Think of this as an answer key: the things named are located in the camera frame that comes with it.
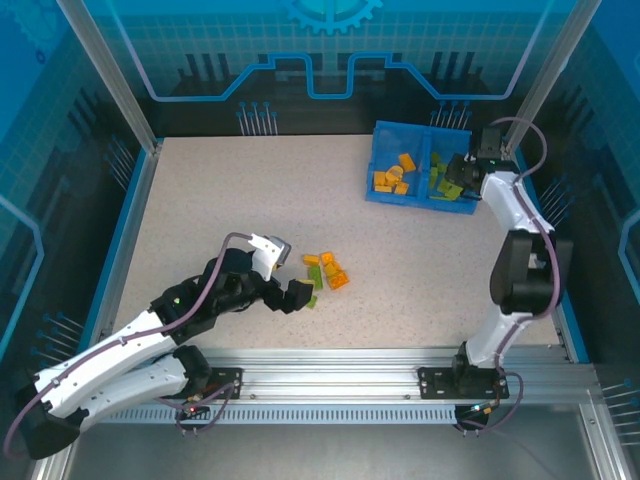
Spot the blue two-compartment plastic bin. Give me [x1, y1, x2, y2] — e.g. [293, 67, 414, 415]
[363, 119, 482, 216]

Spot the blue table edge strip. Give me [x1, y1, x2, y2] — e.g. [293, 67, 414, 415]
[74, 147, 151, 364]
[514, 147, 592, 364]

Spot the small lit electronics connector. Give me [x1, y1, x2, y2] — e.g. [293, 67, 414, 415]
[457, 402, 496, 419]
[180, 394, 211, 419]

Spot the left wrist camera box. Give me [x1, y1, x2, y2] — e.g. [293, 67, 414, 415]
[248, 232, 293, 281]

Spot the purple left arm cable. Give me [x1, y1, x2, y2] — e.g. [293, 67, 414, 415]
[2, 231, 251, 459]

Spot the aluminium front rail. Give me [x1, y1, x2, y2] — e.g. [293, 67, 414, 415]
[64, 347, 601, 401]

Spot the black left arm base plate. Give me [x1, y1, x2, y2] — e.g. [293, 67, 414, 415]
[152, 366, 245, 400]

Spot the slotted grey cable duct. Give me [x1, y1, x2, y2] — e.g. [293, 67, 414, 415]
[79, 405, 459, 425]

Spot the aluminium frame post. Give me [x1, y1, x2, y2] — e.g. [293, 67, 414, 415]
[502, 0, 604, 156]
[54, 0, 164, 154]

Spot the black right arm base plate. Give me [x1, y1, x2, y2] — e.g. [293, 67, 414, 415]
[417, 366, 510, 400]

